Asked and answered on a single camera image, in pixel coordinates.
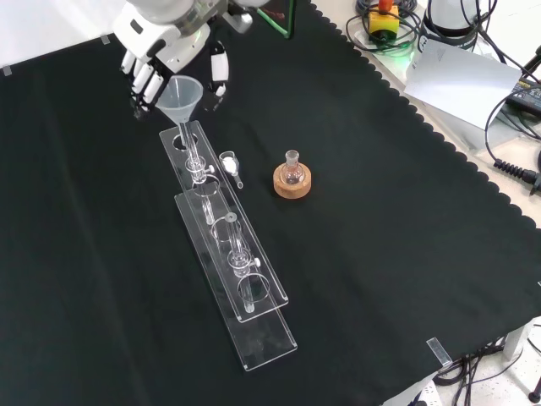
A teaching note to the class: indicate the black cloth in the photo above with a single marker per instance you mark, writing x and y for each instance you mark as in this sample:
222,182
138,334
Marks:
380,254

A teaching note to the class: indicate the glass weighing funnel white powder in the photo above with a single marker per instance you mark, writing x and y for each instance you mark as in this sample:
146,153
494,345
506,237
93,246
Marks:
230,162

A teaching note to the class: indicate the pale board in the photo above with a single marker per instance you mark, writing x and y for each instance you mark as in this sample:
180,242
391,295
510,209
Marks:
460,80

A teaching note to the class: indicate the black power adapter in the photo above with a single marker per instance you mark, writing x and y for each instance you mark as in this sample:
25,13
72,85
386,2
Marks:
526,94

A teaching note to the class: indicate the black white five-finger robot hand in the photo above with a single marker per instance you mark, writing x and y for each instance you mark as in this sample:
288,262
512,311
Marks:
165,42

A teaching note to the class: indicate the white power strip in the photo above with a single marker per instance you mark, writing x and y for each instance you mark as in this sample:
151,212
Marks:
422,395

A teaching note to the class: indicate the small round-bottom glass flask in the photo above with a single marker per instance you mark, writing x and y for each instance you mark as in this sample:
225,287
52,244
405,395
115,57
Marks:
292,174

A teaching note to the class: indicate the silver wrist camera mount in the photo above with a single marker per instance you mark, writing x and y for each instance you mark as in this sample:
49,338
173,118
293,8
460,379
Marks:
238,22

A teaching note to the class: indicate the clear acrylic funnel stand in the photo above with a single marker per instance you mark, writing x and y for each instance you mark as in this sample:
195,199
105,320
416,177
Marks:
258,325

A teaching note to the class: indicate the clear plastic funnel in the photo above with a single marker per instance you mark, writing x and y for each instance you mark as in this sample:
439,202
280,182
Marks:
179,97

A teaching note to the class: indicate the yellow stop button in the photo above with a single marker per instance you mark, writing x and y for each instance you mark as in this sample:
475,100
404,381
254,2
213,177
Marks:
382,19

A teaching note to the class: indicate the black panel green edge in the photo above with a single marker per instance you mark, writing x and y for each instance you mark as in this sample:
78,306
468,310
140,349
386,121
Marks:
279,17

